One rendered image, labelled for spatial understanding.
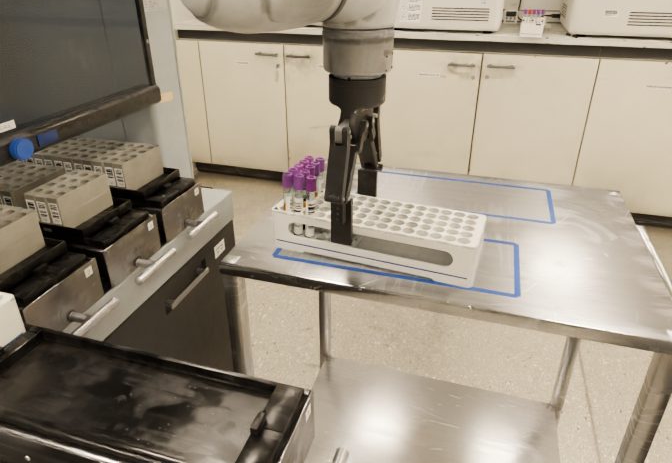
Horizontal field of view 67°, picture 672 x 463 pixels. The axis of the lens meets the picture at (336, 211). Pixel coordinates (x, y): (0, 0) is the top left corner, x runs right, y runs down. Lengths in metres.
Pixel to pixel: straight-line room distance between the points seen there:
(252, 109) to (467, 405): 2.15
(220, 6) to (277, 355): 1.45
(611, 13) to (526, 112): 0.54
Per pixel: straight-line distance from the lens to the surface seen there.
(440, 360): 1.81
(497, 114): 2.68
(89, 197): 0.93
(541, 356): 1.92
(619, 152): 2.79
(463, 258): 0.67
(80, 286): 0.84
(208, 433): 0.54
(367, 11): 0.61
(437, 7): 2.63
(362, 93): 0.65
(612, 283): 0.78
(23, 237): 0.85
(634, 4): 2.66
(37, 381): 0.65
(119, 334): 0.94
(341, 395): 1.28
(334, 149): 0.64
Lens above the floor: 1.21
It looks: 26 degrees down
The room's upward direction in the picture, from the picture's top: straight up
